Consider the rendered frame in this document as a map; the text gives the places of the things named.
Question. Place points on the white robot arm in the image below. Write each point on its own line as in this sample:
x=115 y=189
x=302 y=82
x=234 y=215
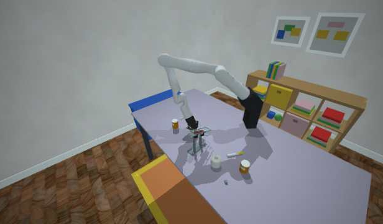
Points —
x=194 y=66

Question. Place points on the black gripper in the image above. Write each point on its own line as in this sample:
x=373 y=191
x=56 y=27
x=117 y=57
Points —
x=191 y=122

